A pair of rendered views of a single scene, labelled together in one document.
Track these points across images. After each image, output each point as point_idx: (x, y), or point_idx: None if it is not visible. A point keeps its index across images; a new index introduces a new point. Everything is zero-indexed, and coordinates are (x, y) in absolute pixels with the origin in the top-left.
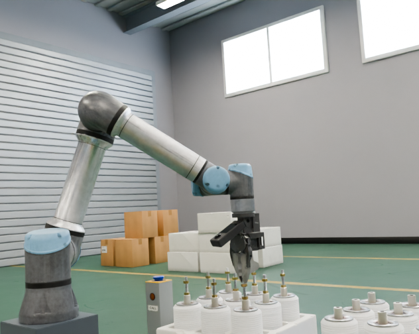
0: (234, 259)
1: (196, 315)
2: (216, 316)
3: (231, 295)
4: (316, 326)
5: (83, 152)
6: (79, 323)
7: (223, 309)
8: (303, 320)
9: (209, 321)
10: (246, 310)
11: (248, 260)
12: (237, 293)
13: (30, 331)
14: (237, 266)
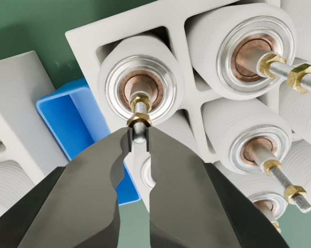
0: (201, 199)
1: (306, 24)
2: (211, 28)
3: None
4: None
5: None
6: None
7: (208, 56)
8: (140, 195)
9: (224, 12)
10: (120, 78)
11: (15, 203)
12: (258, 160)
13: None
14: (158, 162)
